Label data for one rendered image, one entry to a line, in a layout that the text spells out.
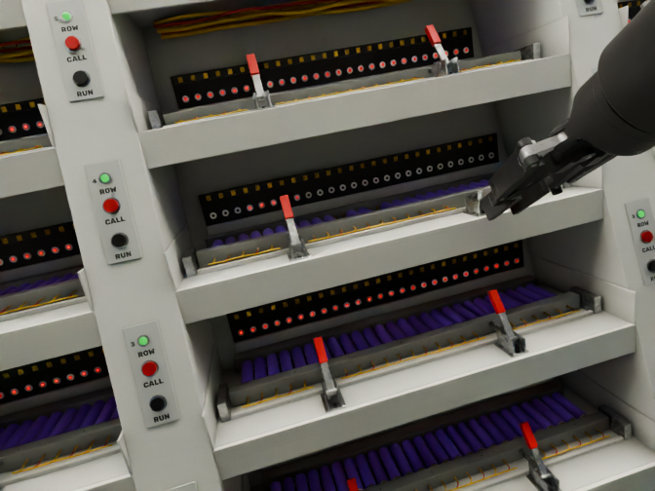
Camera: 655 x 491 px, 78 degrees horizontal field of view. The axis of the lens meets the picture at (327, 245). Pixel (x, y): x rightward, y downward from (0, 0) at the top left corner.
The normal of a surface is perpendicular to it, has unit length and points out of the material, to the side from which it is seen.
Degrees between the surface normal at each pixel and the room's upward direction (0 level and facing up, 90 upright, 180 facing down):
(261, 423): 15
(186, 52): 90
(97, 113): 90
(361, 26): 90
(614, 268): 90
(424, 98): 105
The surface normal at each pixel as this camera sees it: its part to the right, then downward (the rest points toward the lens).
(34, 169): 0.19, 0.22
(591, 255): -0.96, 0.23
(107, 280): 0.14, -0.04
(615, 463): -0.19, -0.95
